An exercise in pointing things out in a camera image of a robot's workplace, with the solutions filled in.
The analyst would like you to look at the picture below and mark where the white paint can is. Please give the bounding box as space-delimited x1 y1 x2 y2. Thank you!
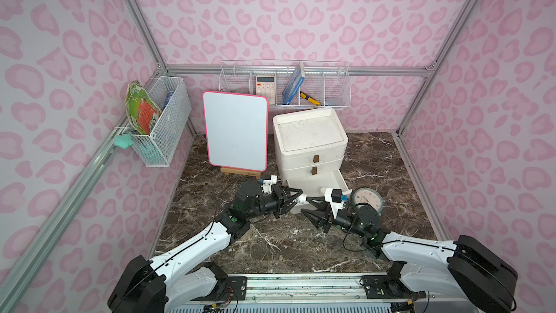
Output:
295 196 308 205

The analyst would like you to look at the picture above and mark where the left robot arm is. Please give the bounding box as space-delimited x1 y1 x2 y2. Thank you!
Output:
107 181 303 312

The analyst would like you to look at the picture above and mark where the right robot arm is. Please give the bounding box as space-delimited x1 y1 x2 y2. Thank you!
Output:
297 195 518 312

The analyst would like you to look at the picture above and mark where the white three-drawer cabinet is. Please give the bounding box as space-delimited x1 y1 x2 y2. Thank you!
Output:
272 106 349 183

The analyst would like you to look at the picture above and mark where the green round alarm clock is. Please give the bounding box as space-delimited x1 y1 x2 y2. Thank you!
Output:
350 187 385 215

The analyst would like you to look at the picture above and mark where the pink-framed whiteboard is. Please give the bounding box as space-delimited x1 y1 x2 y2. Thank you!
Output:
203 91 269 172

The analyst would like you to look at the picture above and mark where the yellow black utility knife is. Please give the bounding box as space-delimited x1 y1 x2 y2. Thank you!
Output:
300 92 321 107

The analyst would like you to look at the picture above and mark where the white calculator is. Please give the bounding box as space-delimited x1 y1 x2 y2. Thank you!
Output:
255 75 277 105

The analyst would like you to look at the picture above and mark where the blue book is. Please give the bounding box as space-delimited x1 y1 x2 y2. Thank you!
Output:
282 62 306 105

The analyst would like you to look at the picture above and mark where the green red snack bag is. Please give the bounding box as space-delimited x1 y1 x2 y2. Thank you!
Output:
125 81 162 136

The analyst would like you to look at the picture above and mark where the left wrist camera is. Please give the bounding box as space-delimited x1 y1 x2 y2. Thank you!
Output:
259 175 278 194

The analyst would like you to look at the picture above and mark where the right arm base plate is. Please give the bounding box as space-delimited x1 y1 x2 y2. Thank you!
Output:
359 275 427 300

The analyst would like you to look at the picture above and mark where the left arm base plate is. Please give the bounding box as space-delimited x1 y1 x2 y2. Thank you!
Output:
193 275 248 301

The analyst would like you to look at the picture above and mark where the white wire wall shelf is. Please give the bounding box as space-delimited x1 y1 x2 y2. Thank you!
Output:
218 59 351 110

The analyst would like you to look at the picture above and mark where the white mesh wall basket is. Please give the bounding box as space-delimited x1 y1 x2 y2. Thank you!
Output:
130 76 192 168

